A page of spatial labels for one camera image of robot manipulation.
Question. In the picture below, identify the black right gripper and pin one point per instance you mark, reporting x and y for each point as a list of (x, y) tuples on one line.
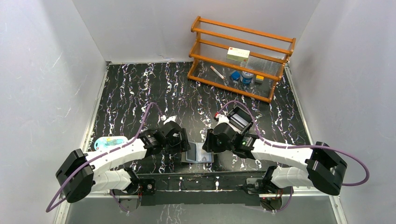
[(209, 145)]

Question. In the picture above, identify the blue white round can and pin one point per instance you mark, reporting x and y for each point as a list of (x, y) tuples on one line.
[(246, 77)]

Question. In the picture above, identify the stack of credit cards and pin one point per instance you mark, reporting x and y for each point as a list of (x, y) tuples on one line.
[(239, 122)]

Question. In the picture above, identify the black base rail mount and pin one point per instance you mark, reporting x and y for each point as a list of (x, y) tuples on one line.
[(230, 187)]

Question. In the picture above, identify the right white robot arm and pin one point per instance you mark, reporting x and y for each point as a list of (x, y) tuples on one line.
[(311, 166)]

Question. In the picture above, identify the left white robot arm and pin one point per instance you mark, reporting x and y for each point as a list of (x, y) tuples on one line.
[(83, 173)]

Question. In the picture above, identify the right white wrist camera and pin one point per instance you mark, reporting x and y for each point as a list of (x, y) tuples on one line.
[(221, 118)]

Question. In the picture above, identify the white VIP credit card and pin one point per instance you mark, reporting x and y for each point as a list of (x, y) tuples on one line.
[(204, 157)]

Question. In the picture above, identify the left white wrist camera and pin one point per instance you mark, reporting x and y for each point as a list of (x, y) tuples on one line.
[(165, 119)]

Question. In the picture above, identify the orange wooden shelf rack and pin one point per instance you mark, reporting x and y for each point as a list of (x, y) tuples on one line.
[(269, 54)]

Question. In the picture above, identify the red white pen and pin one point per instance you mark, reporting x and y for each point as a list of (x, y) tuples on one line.
[(218, 73)]

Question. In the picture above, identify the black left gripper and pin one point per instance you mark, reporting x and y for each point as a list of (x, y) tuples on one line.
[(183, 140)]

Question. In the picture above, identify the white green carton box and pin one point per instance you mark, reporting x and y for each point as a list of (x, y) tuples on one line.
[(240, 55)]

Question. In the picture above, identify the black plastic card box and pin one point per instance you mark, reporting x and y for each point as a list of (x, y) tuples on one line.
[(243, 113)]

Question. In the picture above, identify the blue small cube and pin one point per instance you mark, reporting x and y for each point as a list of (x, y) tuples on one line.
[(235, 76)]

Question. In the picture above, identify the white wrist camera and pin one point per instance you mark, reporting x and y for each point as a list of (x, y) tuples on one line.
[(165, 119), (221, 118)]

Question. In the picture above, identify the yellow black small block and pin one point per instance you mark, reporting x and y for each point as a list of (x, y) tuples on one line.
[(259, 80)]

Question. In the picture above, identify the white blue blister pack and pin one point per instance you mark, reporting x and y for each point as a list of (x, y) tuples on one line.
[(108, 142)]

